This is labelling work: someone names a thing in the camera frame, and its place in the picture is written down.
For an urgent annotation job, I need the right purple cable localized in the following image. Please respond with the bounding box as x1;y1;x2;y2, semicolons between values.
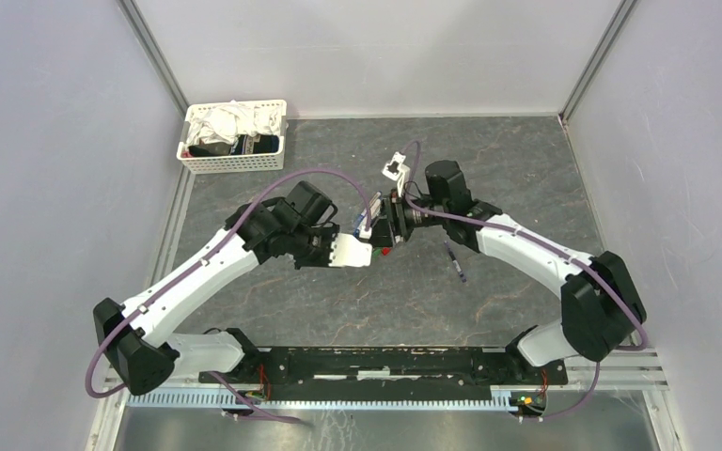
398;140;650;423

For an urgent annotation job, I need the white slotted cable duct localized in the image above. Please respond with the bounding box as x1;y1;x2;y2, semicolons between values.
125;388;525;412

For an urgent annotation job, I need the white plastic basket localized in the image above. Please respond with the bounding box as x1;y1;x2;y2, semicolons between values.
176;100;288;175

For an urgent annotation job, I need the purple cable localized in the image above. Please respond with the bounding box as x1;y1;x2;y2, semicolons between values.
398;140;650;423
84;168;375;426

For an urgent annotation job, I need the blue capped white marker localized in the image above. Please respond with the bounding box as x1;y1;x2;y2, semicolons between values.
353;191;382;240

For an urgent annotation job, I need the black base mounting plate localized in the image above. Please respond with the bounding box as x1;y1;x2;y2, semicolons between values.
221;346;569;401

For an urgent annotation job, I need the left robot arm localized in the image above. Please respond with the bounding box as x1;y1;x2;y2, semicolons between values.
93;180;373;396

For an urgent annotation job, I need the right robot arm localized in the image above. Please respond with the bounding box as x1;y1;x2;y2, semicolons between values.
354;160;647;383

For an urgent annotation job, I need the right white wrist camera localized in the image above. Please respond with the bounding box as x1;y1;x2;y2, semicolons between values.
381;152;411;197

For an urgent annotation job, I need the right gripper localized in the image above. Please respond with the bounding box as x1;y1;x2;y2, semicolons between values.
370;188;448;249

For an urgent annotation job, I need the white cloth in basket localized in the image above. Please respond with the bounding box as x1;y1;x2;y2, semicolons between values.
182;100;287;145

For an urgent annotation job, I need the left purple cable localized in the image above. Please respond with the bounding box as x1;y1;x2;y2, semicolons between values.
84;168;375;426

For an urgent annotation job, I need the aluminium frame rail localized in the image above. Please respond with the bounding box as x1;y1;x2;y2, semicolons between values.
117;0;189;116

